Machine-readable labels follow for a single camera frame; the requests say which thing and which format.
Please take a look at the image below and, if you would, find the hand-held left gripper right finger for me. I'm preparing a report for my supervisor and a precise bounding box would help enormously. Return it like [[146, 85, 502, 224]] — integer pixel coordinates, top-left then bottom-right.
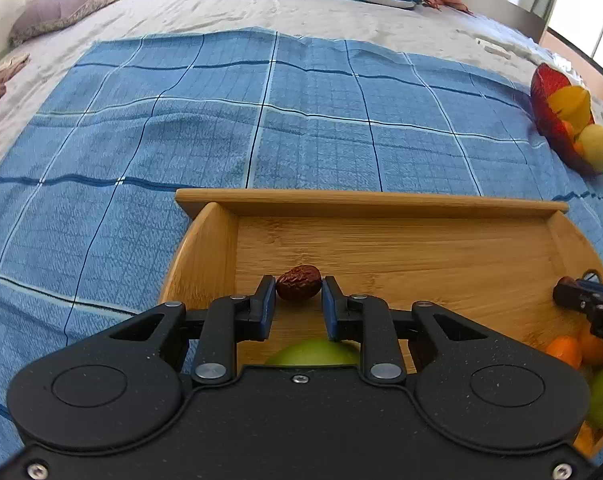
[[321, 275, 519, 387]]

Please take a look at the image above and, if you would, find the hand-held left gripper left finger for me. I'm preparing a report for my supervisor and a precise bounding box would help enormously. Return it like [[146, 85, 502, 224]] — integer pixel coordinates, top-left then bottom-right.
[[82, 274, 277, 387]]

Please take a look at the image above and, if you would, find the small tangerine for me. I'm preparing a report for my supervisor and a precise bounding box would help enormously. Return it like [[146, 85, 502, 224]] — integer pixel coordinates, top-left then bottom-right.
[[545, 335, 583, 371], [578, 325, 603, 366]]

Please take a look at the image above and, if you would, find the dried red date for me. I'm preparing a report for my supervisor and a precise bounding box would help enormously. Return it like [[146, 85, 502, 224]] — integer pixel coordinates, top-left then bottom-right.
[[276, 265, 323, 302]]

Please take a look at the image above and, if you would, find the wooden tray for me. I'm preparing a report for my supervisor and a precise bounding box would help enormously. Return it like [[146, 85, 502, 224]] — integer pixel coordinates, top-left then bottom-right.
[[159, 188, 603, 461]]

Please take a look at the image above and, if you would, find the yellow starfruit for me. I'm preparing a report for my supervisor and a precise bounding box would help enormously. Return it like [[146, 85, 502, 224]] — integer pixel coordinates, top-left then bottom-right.
[[547, 86, 595, 133]]

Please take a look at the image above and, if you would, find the red glass bowl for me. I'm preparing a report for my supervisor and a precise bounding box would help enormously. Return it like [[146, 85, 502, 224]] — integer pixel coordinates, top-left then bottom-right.
[[530, 62, 603, 177]]

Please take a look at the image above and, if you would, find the blue checked cloth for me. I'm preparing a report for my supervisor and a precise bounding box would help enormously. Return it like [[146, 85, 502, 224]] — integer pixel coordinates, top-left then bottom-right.
[[0, 30, 603, 466]]

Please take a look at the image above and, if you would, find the pinkish brown garment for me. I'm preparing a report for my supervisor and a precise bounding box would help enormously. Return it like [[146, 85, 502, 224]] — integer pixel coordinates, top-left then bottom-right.
[[0, 53, 31, 113]]

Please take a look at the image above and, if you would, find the purple floral pillow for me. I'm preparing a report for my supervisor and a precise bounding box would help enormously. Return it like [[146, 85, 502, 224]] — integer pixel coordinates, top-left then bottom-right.
[[9, 0, 158, 47]]

